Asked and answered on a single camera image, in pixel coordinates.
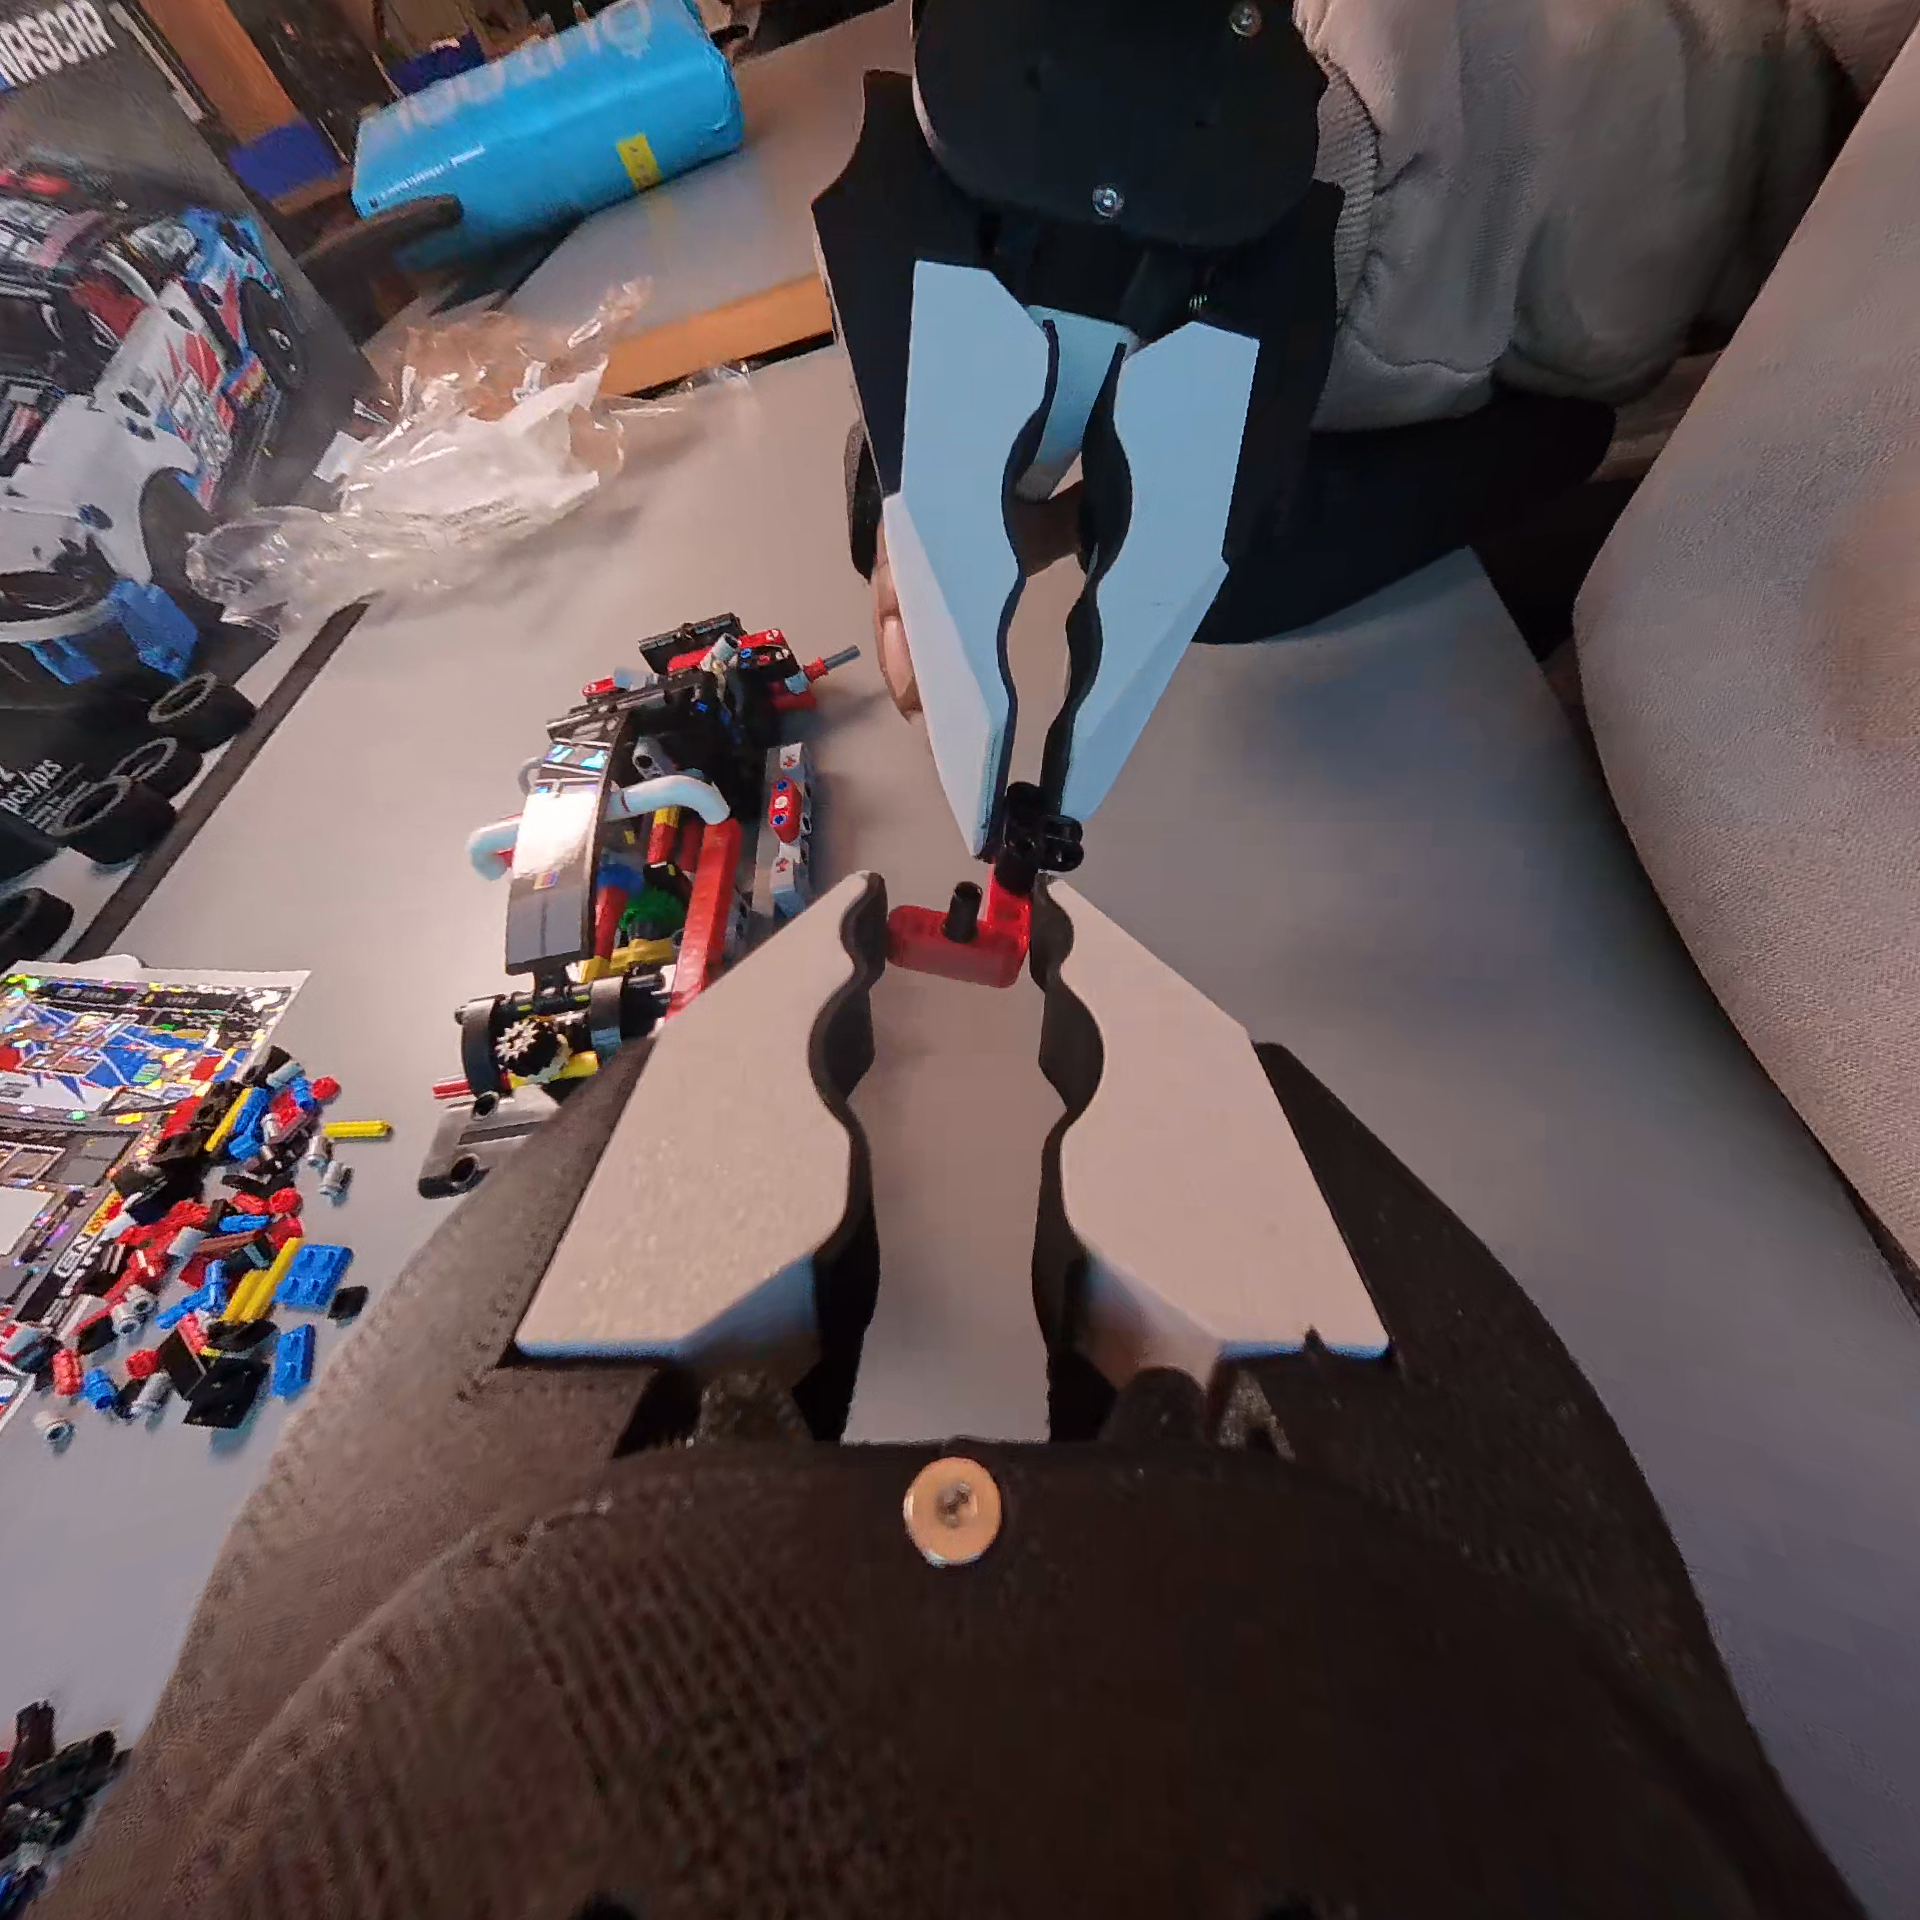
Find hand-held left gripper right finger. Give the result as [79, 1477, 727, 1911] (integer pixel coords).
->
[1032, 877, 1392, 1392]

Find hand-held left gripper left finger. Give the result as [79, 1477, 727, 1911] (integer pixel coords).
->
[514, 869, 890, 1366]

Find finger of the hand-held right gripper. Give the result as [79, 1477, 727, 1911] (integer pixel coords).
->
[1045, 320, 1263, 821]
[881, 258, 1063, 863]

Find lego car model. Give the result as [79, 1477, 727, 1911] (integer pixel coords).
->
[416, 610, 867, 1198]

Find red angled lego beam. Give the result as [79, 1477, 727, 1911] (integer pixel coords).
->
[886, 874, 1040, 991]

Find black lego connector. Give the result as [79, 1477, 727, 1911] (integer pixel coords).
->
[994, 778, 1088, 906]

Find person's right forearm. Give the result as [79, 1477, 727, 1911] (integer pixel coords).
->
[1298, 0, 1854, 436]

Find black lego set box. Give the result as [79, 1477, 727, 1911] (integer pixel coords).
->
[0, 0, 380, 960]

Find person's right hand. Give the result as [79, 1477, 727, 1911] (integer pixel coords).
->
[867, 516, 925, 723]

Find pile of mixed coloured pieces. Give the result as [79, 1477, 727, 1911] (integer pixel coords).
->
[0, 1049, 395, 1453]

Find clear plastic bags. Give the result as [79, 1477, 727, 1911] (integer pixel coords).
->
[187, 277, 632, 631]

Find light blue printed pouch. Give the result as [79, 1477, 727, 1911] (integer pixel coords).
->
[351, 0, 746, 246]

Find holographic sticker sheet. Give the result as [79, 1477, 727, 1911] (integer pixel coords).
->
[0, 967, 313, 1426]

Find pile of black blue pins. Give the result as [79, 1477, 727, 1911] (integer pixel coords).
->
[0, 1699, 133, 1895]

